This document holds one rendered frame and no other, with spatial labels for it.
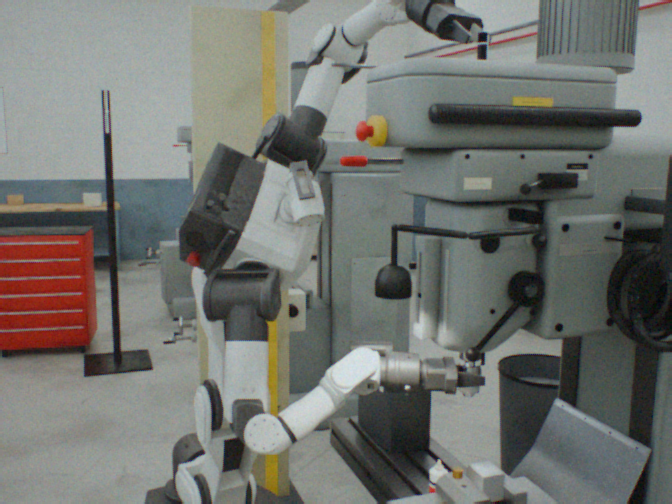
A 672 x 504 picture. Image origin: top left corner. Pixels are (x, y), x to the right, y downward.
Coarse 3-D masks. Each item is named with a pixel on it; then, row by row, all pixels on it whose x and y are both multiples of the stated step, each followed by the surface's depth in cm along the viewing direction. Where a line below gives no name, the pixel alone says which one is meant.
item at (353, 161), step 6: (348, 156) 138; (354, 156) 138; (360, 156) 138; (342, 162) 137; (348, 162) 137; (354, 162) 137; (360, 162) 138; (366, 162) 138; (372, 162) 139; (378, 162) 140; (384, 162) 140; (390, 162) 141; (396, 162) 141; (402, 162) 142
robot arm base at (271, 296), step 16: (224, 272) 145; (240, 272) 145; (256, 272) 145; (272, 272) 144; (208, 288) 139; (272, 288) 139; (208, 304) 139; (272, 304) 138; (208, 320) 141; (272, 320) 141
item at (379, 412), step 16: (368, 400) 188; (384, 400) 178; (400, 400) 175; (416, 400) 176; (368, 416) 188; (384, 416) 178; (400, 416) 175; (416, 416) 177; (368, 432) 189; (384, 432) 179; (400, 432) 176; (416, 432) 178; (400, 448) 177; (416, 448) 179
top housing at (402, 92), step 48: (384, 96) 127; (432, 96) 117; (480, 96) 120; (528, 96) 124; (576, 96) 127; (384, 144) 130; (432, 144) 120; (480, 144) 123; (528, 144) 126; (576, 144) 130
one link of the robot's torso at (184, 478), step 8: (200, 456) 214; (184, 464) 209; (192, 464) 209; (200, 464) 210; (184, 472) 205; (192, 472) 209; (176, 480) 210; (184, 480) 203; (192, 480) 199; (184, 488) 202; (192, 488) 198; (184, 496) 203; (192, 496) 196
